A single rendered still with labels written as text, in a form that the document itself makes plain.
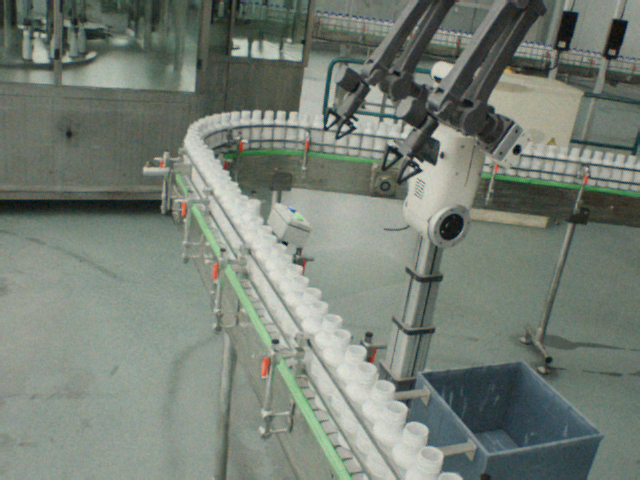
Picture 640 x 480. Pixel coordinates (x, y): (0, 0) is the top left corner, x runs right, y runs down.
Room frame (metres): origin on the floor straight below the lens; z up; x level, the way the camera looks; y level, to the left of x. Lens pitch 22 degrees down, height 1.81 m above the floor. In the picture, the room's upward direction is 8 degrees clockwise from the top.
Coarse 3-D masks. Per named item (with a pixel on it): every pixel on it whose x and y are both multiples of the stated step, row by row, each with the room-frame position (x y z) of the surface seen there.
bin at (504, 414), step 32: (416, 384) 1.41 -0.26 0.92; (448, 384) 1.45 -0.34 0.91; (480, 384) 1.49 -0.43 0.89; (512, 384) 1.53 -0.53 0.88; (544, 384) 1.45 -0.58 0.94; (416, 416) 1.38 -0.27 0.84; (448, 416) 1.28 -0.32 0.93; (480, 416) 1.50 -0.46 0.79; (512, 416) 1.51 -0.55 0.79; (544, 416) 1.42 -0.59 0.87; (576, 416) 1.33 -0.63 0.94; (448, 448) 1.16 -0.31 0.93; (480, 448) 1.15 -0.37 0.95; (512, 448) 1.46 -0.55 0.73; (544, 448) 1.19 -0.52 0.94; (576, 448) 1.23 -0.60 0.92
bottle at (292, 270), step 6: (294, 264) 1.45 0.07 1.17; (288, 270) 1.42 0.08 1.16; (294, 270) 1.44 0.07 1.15; (300, 270) 1.43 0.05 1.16; (288, 276) 1.42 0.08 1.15; (282, 282) 1.43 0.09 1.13; (288, 282) 1.41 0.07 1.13; (282, 288) 1.41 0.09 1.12; (288, 288) 1.40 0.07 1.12; (282, 294) 1.41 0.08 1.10; (282, 306) 1.40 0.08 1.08; (282, 312) 1.40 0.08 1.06; (276, 318) 1.42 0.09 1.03; (276, 330) 1.41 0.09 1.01
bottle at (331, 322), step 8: (328, 320) 1.23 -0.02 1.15; (336, 320) 1.23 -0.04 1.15; (328, 328) 1.20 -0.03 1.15; (336, 328) 1.20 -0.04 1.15; (320, 336) 1.20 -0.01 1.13; (328, 336) 1.19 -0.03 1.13; (320, 344) 1.19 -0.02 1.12; (328, 344) 1.19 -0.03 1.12; (320, 352) 1.19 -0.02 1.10; (312, 360) 1.20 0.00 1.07; (312, 368) 1.20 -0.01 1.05; (320, 368) 1.19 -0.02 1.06; (312, 376) 1.20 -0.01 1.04
